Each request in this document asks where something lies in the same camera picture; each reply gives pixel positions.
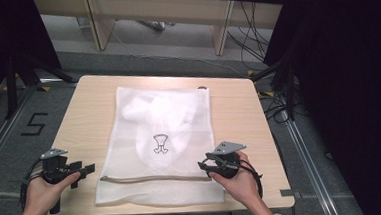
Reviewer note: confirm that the metal floor rail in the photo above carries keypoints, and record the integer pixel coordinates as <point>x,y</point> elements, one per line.
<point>310,167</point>
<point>3,132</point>

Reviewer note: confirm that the white mesh laundry bag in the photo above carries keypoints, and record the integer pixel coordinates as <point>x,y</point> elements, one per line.
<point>133,191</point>

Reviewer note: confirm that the black curtain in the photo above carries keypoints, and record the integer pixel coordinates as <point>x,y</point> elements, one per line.
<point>350,77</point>
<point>3,28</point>

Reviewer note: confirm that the light wooden desk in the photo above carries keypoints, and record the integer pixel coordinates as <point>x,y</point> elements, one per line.
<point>159,9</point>

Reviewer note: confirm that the white garment with black print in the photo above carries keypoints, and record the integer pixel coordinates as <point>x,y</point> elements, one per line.
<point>165,115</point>

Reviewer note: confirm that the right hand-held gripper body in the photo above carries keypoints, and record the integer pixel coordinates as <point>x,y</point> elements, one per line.
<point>227,167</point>

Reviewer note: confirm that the person's left hand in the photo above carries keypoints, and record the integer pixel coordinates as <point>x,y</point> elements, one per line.
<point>42,196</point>

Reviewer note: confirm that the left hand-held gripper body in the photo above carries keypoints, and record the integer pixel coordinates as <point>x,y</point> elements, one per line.
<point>57,169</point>

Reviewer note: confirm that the black metal stand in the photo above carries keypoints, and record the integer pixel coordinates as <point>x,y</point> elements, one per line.
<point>289,91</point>
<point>11,88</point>

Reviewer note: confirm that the grey tape strip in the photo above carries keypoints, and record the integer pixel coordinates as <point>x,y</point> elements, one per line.
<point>288,192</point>

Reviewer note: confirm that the grey power strip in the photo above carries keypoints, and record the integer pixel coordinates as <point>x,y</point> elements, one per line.
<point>155,25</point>

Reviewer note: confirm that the person's right hand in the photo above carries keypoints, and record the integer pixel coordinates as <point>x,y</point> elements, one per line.
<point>243,186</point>

